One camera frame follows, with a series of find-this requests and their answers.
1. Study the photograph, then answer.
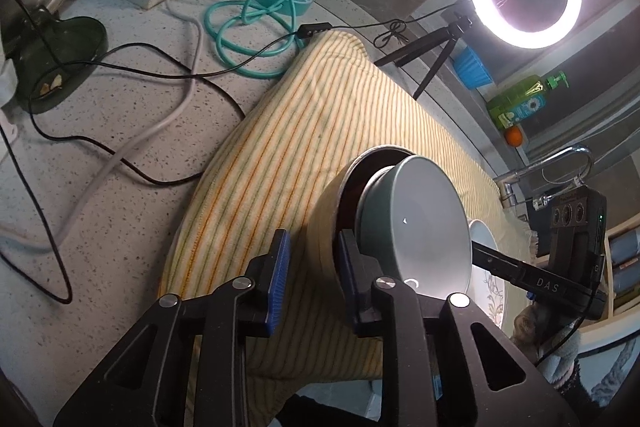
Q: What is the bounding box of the orange fruit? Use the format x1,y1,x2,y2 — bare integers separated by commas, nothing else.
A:
503,126,524,147

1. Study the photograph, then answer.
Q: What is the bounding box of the white cable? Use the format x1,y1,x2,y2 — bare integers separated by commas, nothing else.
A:
0,0,292,253

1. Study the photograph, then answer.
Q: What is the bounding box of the red steel bowl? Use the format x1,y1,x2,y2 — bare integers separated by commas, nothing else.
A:
332,145,412,313

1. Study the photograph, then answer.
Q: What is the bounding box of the dark green dish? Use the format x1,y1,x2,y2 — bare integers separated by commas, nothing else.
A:
12,10,107,114

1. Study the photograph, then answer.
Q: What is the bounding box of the yellow striped cloth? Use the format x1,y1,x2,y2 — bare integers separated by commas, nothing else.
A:
158,30,534,427

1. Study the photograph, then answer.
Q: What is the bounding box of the light blue rimmed bowl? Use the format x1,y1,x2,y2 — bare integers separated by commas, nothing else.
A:
356,155,472,299

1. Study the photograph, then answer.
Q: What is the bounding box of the black tripod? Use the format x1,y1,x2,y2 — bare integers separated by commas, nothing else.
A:
374,15,473,100

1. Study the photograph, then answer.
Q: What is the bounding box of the black cable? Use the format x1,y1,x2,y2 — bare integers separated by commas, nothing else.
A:
0,0,471,306

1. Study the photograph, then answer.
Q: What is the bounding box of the gloved right hand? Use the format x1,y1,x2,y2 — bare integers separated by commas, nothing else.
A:
511,303,580,389

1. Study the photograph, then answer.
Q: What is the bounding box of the white plate with leaf pattern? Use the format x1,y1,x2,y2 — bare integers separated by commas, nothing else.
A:
468,219,506,329

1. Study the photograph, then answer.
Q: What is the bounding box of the green dish soap bottle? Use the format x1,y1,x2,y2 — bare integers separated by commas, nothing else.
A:
486,70,570,130

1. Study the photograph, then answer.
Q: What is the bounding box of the chrome faucet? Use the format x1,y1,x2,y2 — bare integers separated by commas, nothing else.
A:
494,145,594,210

